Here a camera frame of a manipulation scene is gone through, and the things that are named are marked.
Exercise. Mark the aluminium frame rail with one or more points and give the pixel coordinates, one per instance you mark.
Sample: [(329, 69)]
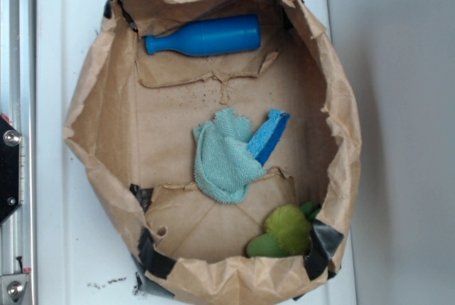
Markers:
[(18, 72)]

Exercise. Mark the blue sponge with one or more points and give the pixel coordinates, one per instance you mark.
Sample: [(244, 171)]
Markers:
[(266, 138)]

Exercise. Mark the black metal bracket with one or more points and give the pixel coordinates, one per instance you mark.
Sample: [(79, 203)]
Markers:
[(9, 169)]

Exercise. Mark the brown paper bag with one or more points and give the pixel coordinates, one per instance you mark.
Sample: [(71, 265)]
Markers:
[(125, 126)]

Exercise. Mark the blue plastic bottle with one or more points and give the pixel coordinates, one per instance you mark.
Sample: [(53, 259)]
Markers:
[(211, 37)]

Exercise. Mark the white plastic tray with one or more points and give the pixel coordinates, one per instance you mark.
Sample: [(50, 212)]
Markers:
[(82, 259)]

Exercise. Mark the green plush toy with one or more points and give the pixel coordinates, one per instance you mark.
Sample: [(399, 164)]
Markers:
[(287, 232)]

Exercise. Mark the light teal microfiber cloth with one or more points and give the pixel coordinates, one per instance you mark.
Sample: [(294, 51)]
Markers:
[(223, 167)]

